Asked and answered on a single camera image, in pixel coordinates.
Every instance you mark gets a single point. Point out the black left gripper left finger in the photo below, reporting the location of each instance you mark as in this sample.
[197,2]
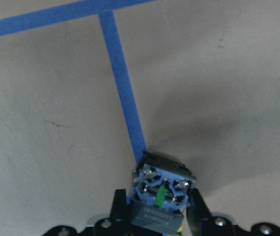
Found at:
[119,214]

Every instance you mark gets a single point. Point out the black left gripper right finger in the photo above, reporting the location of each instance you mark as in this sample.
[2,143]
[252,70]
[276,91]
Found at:
[197,213]

